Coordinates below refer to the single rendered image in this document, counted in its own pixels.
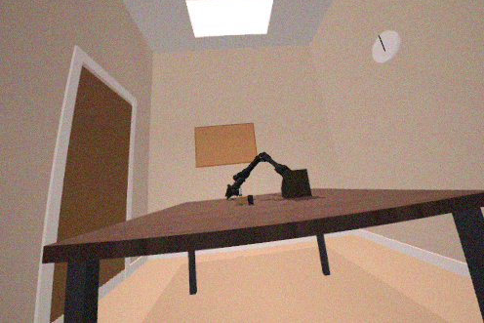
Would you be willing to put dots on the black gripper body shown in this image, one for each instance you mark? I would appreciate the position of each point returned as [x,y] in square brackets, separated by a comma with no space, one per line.
[234,188]

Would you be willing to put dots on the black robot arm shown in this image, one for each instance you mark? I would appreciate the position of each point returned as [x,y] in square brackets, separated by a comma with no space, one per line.
[262,157]

